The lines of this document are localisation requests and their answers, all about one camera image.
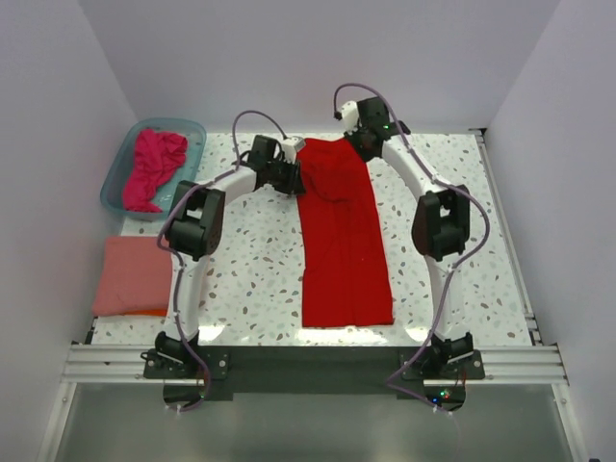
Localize red t-shirt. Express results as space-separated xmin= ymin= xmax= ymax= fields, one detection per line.
xmin=297 ymin=139 xmax=394 ymax=328

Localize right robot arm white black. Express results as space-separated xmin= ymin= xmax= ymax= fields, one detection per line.
xmin=334 ymin=96 xmax=474 ymax=364

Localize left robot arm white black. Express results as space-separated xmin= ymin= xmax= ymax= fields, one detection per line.
xmin=155 ymin=135 xmax=306 ymax=365

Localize magenta crumpled t-shirt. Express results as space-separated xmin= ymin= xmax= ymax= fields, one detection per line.
xmin=122 ymin=128 xmax=188 ymax=214

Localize teal plastic bin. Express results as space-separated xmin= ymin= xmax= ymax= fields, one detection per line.
xmin=100 ymin=117 xmax=207 ymax=221

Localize pink folded t-shirt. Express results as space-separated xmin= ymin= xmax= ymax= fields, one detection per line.
xmin=92 ymin=236 xmax=172 ymax=317

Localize orange folded t-shirt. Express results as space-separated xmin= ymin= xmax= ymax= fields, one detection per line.
xmin=125 ymin=308 xmax=167 ymax=318

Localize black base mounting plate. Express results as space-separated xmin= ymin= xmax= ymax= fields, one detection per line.
xmin=141 ymin=346 xmax=486 ymax=410

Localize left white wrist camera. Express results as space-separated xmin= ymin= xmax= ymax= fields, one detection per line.
xmin=280 ymin=136 xmax=306 ymax=164

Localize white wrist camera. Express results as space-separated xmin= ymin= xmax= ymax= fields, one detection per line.
xmin=334 ymin=100 xmax=360 ymax=134
xmin=280 ymin=136 xmax=306 ymax=164

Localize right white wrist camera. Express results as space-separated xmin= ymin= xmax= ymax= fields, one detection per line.
xmin=334 ymin=100 xmax=360 ymax=134

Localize aluminium frame rail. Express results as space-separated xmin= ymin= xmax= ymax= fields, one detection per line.
xmin=63 ymin=345 xmax=569 ymax=385

